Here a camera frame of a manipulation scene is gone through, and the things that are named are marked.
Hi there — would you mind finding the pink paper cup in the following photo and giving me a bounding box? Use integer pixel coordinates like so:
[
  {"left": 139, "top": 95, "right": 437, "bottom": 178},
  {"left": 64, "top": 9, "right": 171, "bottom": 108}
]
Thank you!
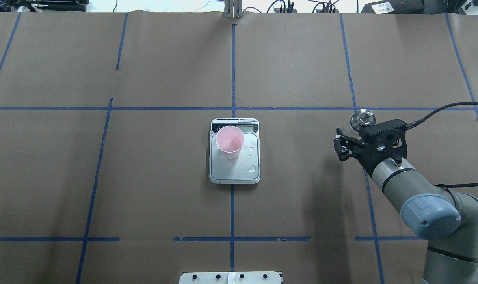
[{"left": 216, "top": 125, "right": 245, "bottom": 159}]

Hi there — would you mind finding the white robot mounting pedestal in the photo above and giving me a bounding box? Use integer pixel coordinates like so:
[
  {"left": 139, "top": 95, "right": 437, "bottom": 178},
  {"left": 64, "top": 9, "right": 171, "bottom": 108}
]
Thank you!
[{"left": 179, "top": 271, "right": 283, "bottom": 284}]

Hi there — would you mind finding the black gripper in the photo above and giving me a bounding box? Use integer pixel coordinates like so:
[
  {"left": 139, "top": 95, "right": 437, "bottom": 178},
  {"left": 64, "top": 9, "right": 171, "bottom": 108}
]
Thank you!
[{"left": 333, "top": 134, "right": 407, "bottom": 174}]

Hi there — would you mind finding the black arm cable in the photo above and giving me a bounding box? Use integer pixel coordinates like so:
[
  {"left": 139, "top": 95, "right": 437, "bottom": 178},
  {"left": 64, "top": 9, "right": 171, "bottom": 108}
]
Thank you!
[{"left": 404, "top": 101, "right": 478, "bottom": 131}]

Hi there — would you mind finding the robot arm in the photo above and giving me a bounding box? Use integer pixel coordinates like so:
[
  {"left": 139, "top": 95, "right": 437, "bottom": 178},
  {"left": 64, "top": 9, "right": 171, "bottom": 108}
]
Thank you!
[{"left": 334, "top": 130, "right": 478, "bottom": 284}]

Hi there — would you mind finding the clear glass sauce bottle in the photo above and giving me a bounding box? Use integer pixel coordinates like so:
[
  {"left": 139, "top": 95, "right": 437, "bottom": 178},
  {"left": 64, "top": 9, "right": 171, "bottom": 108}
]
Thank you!
[{"left": 342, "top": 108, "right": 376, "bottom": 138}]

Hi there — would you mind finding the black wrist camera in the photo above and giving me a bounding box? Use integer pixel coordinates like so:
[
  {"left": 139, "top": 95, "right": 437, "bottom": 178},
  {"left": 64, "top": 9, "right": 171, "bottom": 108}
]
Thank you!
[{"left": 359, "top": 119, "right": 407, "bottom": 148}]

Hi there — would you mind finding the silver digital kitchen scale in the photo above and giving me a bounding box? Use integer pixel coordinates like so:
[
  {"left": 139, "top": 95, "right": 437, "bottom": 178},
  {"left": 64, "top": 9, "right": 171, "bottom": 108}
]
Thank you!
[{"left": 208, "top": 118, "right": 261, "bottom": 185}]

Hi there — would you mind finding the aluminium frame post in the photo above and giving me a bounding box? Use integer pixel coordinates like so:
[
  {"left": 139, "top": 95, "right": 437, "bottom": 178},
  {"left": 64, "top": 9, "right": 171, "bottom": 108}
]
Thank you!
[{"left": 223, "top": 0, "right": 244, "bottom": 19}]

